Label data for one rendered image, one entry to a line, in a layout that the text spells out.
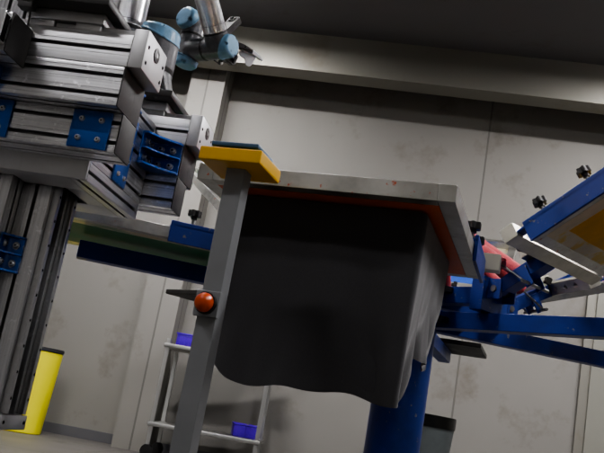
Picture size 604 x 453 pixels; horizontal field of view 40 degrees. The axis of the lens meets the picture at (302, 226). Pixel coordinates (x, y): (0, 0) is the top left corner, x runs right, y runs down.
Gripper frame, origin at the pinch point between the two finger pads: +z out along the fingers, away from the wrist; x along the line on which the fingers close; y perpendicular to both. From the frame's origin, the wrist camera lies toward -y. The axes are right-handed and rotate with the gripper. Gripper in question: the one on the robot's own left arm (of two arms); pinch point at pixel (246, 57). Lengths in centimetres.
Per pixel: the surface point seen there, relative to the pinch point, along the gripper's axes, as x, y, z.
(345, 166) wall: -178, -66, 361
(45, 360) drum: -300, 155, 227
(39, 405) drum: -296, 188, 232
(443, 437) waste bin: -20, 120, 328
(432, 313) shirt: 106, 76, -23
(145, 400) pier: -248, 164, 289
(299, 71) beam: -206, -122, 298
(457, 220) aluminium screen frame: 117, 57, -49
